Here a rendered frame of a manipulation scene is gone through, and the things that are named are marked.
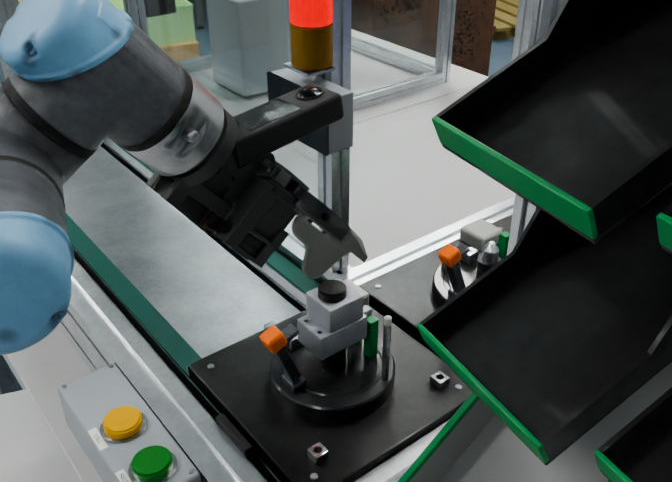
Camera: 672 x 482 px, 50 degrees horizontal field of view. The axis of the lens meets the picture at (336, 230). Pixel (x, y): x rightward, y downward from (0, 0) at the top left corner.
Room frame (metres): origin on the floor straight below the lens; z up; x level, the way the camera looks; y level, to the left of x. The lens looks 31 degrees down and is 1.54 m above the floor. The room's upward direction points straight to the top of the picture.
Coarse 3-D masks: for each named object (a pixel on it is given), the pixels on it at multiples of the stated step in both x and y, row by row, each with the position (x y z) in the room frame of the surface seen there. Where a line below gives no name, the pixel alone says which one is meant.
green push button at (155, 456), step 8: (144, 448) 0.51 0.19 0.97; (152, 448) 0.51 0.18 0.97; (160, 448) 0.51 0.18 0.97; (136, 456) 0.50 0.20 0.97; (144, 456) 0.50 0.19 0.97; (152, 456) 0.50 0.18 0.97; (160, 456) 0.50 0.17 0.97; (168, 456) 0.50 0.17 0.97; (136, 464) 0.49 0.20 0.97; (144, 464) 0.49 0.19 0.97; (152, 464) 0.49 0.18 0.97; (160, 464) 0.49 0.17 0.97; (168, 464) 0.49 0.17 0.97; (136, 472) 0.48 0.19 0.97; (144, 472) 0.48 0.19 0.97; (152, 472) 0.48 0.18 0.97; (160, 472) 0.48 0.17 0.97; (168, 472) 0.49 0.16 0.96; (144, 480) 0.48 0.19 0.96; (152, 480) 0.48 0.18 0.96
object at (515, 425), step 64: (512, 256) 0.45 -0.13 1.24; (576, 256) 0.45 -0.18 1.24; (640, 256) 0.43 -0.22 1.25; (448, 320) 0.42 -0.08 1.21; (512, 320) 0.41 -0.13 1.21; (576, 320) 0.40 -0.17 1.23; (640, 320) 0.38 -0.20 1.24; (512, 384) 0.36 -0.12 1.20; (576, 384) 0.35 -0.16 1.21; (640, 384) 0.34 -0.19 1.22
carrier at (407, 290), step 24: (456, 240) 0.91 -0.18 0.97; (480, 240) 0.88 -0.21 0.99; (504, 240) 0.81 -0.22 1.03; (408, 264) 0.85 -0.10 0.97; (432, 264) 0.85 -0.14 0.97; (480, 264) 0.77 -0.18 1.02; (384, 288) 0.79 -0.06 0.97; (408, 288) 0.79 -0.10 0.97; (432, 288) 0.78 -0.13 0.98; (384, 312) 0.75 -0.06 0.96; (408, 312) 0.74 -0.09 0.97; (432, 312) 0.74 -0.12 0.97
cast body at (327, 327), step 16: (320, 288) 0.62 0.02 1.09; (336, 288) 0.62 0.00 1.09; (352, 288) 0.63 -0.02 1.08; (320, 304) 0.60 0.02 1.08; (336, 304) 0.60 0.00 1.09; (352, 304) 0.61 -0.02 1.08; (304, 320) 0.61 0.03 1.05; (320, 320) 0.60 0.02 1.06; (336, 320) 0.59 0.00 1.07; (352, 320) 0.61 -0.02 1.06; (304, 336) 0.61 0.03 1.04; (320, 336) 0.59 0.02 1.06; (336, 336) 0.59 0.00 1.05; (352, 336) 0.61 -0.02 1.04; (320, 352) 0.58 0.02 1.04; (336, 352) 0.60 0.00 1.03
